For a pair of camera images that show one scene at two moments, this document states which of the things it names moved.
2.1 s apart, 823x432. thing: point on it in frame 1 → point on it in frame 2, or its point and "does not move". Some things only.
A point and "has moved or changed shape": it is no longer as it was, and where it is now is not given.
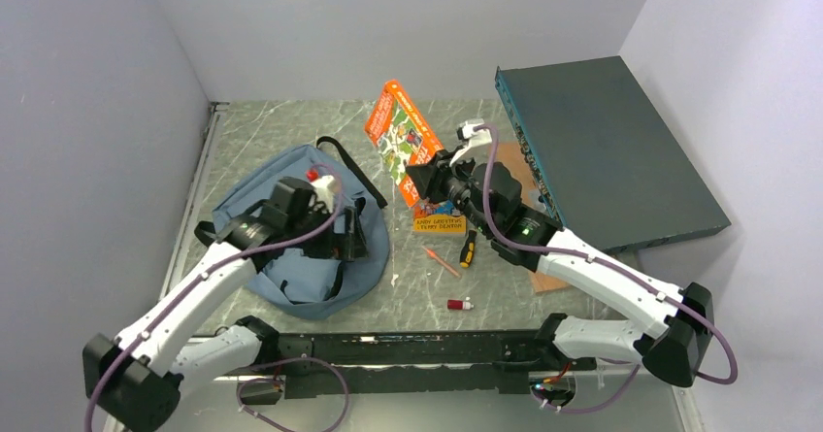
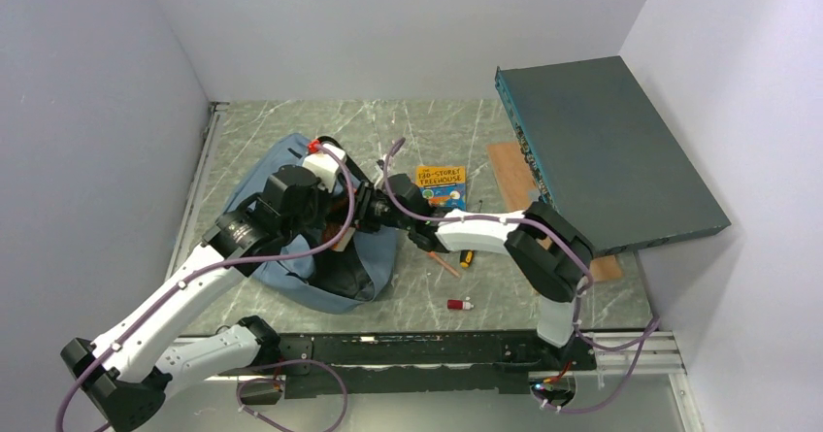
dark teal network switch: x=601 y=157 does not move
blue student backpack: x=313 y=288 has moved or changed shape
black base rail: x=398 y=363 does not move
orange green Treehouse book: x=404 y=136 has moved or changed shape
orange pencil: x=441 y=260 does not move
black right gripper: x=430 y=179 → x=365 y=194
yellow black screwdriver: x=468 y=249 does not move
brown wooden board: x=510 y=155 does not move
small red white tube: x=457 y=304 does not move
